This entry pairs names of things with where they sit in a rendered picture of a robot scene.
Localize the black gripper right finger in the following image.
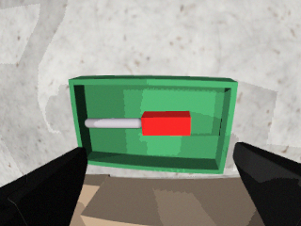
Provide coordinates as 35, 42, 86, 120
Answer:
233, 142, 301, 226

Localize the red-headed metal pin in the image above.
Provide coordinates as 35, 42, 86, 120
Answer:
86, 110, 192, 136

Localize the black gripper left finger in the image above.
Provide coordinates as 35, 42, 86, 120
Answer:
0, 147, 87, 226

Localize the green tray floor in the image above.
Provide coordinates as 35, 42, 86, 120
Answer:
84, 84, 225, 159

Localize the tan wooden ramp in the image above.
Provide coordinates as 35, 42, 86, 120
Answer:
71, 173, 266, 226

